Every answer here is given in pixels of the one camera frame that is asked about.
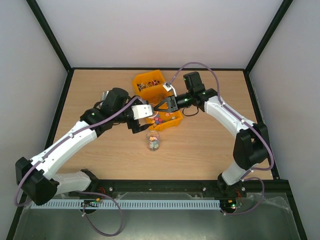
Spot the yellow bin with lollipops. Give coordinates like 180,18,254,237
132,69,165,96

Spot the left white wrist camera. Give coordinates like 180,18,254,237
131,104,148,120

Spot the clear glass jar lid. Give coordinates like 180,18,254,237
140,98,159,119

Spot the metal scoop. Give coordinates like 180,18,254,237
96,90,110,109

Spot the yellow bin with star candies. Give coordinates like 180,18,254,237
145,111,184,132

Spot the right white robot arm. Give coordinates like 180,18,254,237
154,71,275,196

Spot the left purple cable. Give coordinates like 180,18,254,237
13,96,143,236

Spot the black mounting rail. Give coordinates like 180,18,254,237
24,178,291,198

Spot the clear glass jar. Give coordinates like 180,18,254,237
146,130,160,151

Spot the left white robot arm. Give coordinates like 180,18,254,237
15,87,155,206

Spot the grey slotted cable duct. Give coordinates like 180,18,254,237
30,199,221,210

